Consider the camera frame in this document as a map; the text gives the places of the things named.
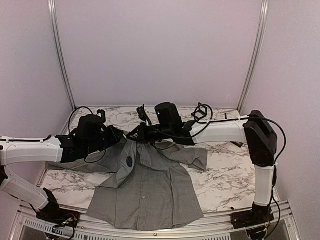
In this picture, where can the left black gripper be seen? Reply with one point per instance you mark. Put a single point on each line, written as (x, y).
(113, 131)

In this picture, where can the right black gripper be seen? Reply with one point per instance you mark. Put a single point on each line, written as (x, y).
(142, 135)

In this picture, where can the grey button-up shirt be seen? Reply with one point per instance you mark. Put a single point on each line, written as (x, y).
(157, 181)

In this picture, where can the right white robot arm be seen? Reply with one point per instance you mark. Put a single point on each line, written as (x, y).
(254, 130)

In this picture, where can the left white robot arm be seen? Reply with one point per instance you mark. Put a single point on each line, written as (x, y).
(90, 136)

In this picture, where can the blue night scene brooch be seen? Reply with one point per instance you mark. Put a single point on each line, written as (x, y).
(129, 161)

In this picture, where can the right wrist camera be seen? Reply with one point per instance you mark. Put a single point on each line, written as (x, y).
(142, 114)

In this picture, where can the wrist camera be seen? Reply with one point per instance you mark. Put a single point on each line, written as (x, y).
(101, 113)
(142, 114)

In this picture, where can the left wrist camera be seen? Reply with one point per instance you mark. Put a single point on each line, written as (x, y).
(101, 113)

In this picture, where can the black display frame back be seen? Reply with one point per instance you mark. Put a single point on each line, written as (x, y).
(200, 112)

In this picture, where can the black display frame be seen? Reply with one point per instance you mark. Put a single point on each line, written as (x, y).
(200, 112)
(238, 144)

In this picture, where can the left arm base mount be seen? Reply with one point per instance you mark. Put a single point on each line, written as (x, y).
(54, 214)

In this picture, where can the black display frame front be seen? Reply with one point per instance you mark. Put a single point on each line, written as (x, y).
(238, 144)

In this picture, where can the left aluminium frame post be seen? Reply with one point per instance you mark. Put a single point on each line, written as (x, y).
(59, 52)

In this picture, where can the aluminium frame post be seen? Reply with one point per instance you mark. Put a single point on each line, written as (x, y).
(257, 47)
(59, 52)

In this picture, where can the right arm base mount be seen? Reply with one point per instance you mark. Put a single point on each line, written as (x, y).
(256, 216)

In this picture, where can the front aluminium rail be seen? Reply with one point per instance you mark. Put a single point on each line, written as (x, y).
(161, 226)

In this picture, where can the right aluminium frame post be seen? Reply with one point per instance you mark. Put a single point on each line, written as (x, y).
(257, 47)

